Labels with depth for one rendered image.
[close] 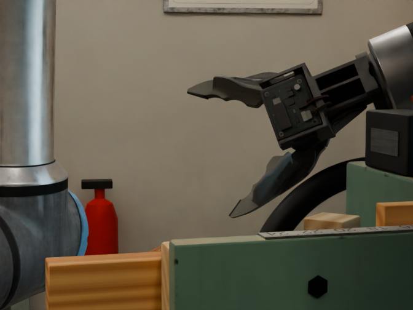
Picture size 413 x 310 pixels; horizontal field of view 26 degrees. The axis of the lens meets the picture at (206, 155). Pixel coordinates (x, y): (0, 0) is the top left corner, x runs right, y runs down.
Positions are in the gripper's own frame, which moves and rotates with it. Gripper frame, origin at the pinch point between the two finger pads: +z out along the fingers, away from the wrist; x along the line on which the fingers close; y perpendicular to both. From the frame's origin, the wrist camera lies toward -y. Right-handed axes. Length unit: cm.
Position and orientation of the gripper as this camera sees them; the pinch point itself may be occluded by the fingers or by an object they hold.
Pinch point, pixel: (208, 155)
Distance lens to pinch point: 99.1
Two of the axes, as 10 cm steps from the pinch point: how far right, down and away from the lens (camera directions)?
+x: 3.1, 9.2, -2.5
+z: -9.2, 3.6, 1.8
